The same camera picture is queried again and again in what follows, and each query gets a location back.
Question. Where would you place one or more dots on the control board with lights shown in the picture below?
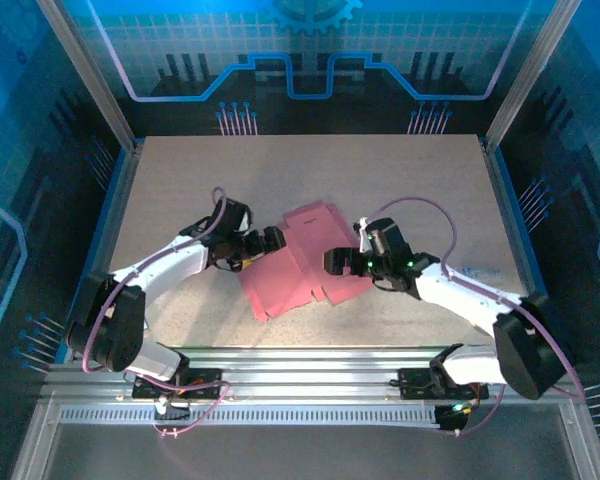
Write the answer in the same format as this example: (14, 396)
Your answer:
(450, 417)

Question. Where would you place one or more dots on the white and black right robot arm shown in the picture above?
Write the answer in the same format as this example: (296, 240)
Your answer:
(460, 295)

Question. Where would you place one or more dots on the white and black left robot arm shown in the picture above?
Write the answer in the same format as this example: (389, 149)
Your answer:
(170, 265)

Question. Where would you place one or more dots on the pink paper box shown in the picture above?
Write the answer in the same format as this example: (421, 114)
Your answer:
(300, 270)

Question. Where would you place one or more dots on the aluminium side rail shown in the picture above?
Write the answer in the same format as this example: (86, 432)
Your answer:
(125, 180)
(505, 200)

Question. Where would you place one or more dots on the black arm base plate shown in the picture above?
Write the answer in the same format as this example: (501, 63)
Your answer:
(210, 375)
(410, 385)

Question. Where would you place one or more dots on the aluminium frame post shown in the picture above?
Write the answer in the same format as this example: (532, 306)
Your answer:
(530, 75)
(87, 75)

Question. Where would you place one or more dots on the small red white sticker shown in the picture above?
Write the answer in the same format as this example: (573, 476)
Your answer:
(145, 326)

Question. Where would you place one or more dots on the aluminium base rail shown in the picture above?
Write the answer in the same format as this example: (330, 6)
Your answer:
(305, 367)

